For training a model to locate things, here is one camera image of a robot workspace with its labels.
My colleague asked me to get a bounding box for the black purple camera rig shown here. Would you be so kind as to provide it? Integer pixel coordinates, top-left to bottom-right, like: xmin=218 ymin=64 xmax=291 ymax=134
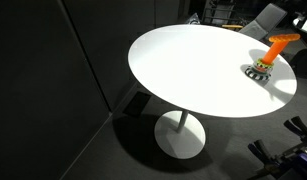
xmin=247 ymin=116 xmax=307 ymax=180

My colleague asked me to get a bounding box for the round white table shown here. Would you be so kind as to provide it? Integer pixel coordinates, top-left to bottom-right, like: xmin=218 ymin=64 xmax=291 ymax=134
xmin=128 ymin=24 xmax=297 ymax=118

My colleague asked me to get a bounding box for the yellow green ring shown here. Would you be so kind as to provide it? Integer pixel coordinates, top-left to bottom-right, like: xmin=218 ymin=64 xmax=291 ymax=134
xmin=255 ymin=58 xmax=275 ymax=71

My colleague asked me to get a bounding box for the white table pedestal base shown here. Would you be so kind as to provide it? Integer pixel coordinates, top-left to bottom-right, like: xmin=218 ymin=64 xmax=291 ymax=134
xmin=154 ymin=110 xmax=206 ymax=159

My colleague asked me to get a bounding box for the grey office chair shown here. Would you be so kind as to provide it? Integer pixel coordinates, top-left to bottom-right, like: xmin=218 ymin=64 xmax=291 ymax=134
xmin=238 ymin=3 xmax=287 ymax=40

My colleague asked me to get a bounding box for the black white striped base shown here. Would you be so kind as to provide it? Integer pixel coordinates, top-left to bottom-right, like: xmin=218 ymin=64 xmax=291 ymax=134
xmin=245 ymin=65 xmax=271 ymax=81

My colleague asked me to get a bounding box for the black floor plate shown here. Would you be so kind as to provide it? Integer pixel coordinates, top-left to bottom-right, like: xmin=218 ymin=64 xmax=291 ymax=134
xmin=123 ymin=92 xmax=151 ymax=117

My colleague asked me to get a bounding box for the orange cylinder block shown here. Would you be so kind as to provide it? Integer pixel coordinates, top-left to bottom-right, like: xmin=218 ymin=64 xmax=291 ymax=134
xmin=262 ymin=41 xmax=288 ymax=65

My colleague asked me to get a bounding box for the round orange disc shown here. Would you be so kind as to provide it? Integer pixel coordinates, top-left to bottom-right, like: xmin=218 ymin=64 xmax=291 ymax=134
xmin=269 ymin=34 xmax=301 ymax=42

